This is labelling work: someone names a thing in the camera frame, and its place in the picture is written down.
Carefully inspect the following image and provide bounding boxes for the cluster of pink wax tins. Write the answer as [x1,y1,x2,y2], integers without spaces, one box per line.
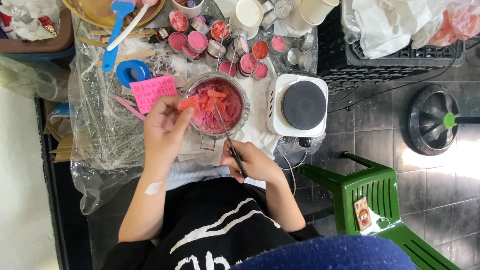
[167,9,287,80]

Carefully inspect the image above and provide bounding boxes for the white electric hot plate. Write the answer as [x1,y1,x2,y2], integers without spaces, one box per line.
[267,73,330,148]

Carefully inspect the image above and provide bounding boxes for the pink plastic bag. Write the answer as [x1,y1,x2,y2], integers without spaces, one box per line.
[427,0,480,48]

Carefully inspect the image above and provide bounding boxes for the crumpled clear plastic bag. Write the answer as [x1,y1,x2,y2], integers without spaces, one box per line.
[0,54,73,103]

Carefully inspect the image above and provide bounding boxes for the black fan base green knob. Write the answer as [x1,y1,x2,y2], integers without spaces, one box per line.
[403,84,480,157]

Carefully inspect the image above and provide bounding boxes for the light blue striped cloth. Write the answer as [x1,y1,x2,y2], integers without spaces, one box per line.
[166,159,268,191]

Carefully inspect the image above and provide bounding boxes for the black cable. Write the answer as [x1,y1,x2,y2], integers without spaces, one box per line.
[327,41,463,114]

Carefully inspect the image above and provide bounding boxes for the blue silicone spatula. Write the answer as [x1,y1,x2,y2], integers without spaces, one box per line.
[101,0,136,73]

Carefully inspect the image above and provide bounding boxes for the black-handled metal scissors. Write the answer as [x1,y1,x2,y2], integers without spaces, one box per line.
[212,98,249,179]

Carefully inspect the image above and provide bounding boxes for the orange wax piece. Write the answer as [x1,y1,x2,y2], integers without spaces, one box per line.
[177,95,202,115]

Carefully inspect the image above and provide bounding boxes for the white cup with tools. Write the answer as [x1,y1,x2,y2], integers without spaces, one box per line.
[171,0,205,19]

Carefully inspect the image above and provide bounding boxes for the metal pot with handle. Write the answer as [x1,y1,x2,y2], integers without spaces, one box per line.
[181,71,251,152]

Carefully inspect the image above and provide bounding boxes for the wooden stick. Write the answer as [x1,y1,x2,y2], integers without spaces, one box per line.
[90,29,155,39]
[98,50,156,67]
[77,36,108,48]

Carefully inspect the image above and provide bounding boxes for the brown tray with bagged items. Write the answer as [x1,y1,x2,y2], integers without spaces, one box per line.
[0,0,76,62]

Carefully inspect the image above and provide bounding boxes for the clear plastic table sheet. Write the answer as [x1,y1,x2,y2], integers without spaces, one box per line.
[68,0,320,215]

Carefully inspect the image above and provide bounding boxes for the blue fleece fabric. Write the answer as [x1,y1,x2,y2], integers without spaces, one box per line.
[228,235,418,270]

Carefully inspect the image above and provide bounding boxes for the white plastic bag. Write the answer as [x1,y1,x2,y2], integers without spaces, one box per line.
[341,0,463,61]

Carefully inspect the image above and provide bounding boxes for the person's black printed shirt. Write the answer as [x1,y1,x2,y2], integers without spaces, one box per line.
[100,177,324,270]

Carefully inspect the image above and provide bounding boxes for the white plastic spoon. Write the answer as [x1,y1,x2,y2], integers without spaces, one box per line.
[106,0,159,52]

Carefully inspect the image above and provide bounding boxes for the pink flat stick tool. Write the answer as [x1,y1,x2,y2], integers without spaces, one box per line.
[115,95,146,121]

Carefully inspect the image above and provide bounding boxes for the pink silicone letter mould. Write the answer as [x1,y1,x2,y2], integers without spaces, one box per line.
[129,75,179,115]

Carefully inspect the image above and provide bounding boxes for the group of empty silver tins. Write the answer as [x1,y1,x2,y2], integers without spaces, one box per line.
[260,0,316,73]

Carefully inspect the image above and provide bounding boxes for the metal wire tongs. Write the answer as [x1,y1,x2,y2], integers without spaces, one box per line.
[215,23,241,76]

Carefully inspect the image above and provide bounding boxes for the person's left hand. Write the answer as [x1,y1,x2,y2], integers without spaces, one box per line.
[143,96,196,176]

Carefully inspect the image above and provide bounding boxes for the white lidded paper cup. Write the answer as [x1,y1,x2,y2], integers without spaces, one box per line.
[229,0,265,40]

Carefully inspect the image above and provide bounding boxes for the pile of pink wax scraps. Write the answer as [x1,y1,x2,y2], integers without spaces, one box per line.
[190,79,244,134]

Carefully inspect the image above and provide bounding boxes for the black plastic crate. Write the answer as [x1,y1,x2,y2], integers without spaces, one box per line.
[317,5,480,95]

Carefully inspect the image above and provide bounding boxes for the blue tape roll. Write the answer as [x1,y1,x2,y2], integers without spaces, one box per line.
[116,59,152,89]

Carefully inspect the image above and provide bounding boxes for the heap of cardboard pieces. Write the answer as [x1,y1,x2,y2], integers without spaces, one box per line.
[43,100,76,163]

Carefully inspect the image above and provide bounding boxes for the cream paper cup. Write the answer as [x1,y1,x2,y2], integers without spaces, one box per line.
[289,0,340,32]

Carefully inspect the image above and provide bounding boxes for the person's right hand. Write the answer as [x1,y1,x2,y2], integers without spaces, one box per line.
[220,140,286,185]

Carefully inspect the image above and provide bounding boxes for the small red bottle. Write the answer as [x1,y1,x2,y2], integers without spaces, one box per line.
[155,27,173,42]

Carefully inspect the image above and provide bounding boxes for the green plastic chair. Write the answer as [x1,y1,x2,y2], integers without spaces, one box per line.
[298,151,463,270]

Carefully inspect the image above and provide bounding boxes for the white cable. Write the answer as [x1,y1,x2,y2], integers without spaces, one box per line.
[279,148,309,198]

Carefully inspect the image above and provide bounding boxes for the gold round bowl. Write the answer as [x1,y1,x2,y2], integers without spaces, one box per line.
[62,0,166,30]

